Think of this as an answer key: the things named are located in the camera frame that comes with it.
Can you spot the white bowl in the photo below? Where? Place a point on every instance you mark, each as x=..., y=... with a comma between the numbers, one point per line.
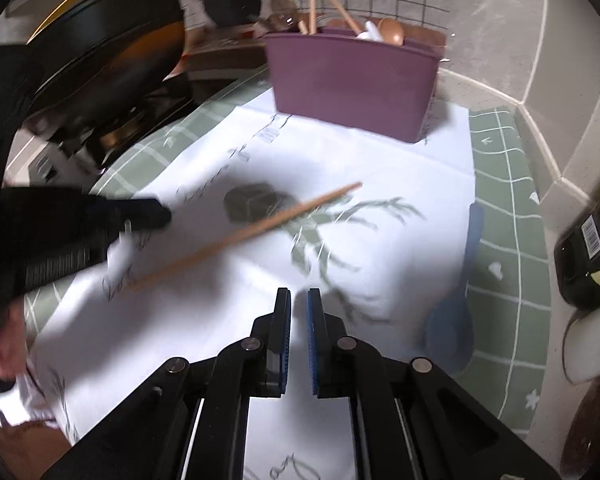
x=592, y=345

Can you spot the brown round dish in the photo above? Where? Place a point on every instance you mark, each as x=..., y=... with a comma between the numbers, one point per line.
x=595, y=430

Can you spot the grey spoon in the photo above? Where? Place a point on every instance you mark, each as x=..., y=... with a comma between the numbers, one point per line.
x=280, y=9

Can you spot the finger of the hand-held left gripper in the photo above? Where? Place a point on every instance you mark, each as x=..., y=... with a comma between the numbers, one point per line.
x=140, y=214

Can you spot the purple utensil holder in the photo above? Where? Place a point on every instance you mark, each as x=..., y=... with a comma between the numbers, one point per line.
x=355, y=85

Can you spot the white spoon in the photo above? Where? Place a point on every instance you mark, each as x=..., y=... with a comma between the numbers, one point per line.
x=371, y=32

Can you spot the black frying pan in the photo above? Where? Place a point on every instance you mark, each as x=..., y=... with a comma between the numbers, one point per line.
x=105, y=50

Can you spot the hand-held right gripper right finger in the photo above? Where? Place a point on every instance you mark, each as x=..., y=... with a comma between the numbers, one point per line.
x=313, y=345

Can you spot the brown wooden board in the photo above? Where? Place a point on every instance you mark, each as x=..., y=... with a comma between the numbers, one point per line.
x=425, y=37

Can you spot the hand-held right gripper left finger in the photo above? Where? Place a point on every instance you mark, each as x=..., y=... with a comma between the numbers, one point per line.
x=283, y=345

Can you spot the blue spoon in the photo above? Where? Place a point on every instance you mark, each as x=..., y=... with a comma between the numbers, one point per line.
x=460, y=310

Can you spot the person's left hand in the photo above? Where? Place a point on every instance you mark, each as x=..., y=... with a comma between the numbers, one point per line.
x=7, y=347

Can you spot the white printed cloth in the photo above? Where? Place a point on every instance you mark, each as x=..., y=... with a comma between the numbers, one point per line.
x=380, y=170

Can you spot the brown wooden spoon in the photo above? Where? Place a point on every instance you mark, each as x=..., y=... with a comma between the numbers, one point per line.
x=392, y=31

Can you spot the gas stove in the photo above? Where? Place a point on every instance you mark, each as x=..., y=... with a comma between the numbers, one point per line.
x=115, y=127

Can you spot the dark bottle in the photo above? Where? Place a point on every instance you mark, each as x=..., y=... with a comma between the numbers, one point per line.
x=590, y=260

